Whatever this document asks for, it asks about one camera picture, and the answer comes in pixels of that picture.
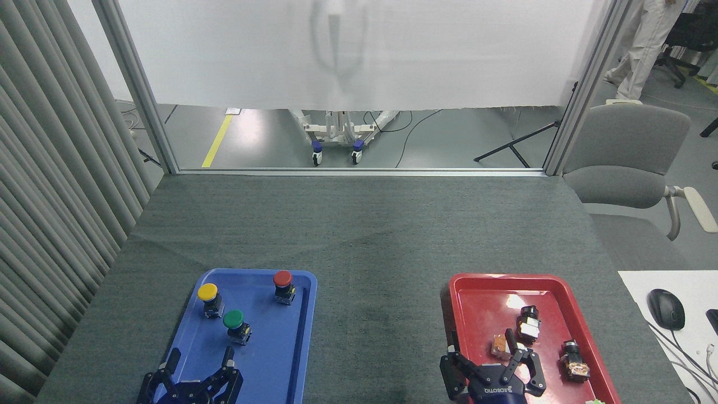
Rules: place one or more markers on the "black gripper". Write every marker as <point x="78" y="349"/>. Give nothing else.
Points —
<point x="188" y="395"/>
<point x="496" y="387"/>

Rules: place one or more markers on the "green push button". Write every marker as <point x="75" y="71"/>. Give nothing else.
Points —
<point x="233" y="318"/>

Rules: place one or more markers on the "yellow push button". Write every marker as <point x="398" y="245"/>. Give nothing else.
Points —
<point x="207" y="292"/>

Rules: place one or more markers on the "red push button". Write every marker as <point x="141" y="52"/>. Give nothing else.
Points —
<point x="282" y="278"/>

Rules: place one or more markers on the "red plastic tray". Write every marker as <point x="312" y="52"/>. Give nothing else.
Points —
<point x="488" y="314"/>

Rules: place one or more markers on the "blue plastic tray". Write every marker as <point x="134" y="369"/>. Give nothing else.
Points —
<point x="269" y="348"/>

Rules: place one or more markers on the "black computer mouse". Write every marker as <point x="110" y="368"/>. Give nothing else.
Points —
<point x="666" y="310"/>

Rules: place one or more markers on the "white side table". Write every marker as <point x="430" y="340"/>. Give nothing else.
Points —
<point x="695" y="292"/>

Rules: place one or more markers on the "black device at table edge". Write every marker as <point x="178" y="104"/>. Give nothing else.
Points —
<point x="713" y="321"/>

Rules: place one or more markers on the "black tripod stand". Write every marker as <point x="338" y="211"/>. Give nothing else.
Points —
<point x="513" y="145"/>

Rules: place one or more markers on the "grey pleated curtain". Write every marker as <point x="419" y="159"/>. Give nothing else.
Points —
<point x="50" y="196"/>

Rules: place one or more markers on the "grey office chair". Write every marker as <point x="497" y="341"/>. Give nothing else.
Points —
<point x="622" y="146"/>

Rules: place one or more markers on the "white wheeled stand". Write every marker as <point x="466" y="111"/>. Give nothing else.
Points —
<point x="336" y="134"/>

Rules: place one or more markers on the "white hanging sheet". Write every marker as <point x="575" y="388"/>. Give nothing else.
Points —
<point x="392" y="56"/>

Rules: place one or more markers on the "person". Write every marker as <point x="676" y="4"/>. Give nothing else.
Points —
<point x="645" y="45"/>

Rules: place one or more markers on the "black office chair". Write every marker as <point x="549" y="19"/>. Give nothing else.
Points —
<point x="693" y="33"/>

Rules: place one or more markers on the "orange and white switch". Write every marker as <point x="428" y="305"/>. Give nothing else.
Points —
<point x="499" y="347"/>

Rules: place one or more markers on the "black and white switch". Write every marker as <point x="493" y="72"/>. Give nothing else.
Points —
<point x="528" y="326"/>

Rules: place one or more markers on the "black switch with orange base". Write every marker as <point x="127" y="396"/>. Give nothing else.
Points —
<point x="574" y="362"/>

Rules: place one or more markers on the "silver frame post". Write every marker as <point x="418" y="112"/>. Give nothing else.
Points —
<point x="140" y="95"/>
<point x="586" y="90"/>

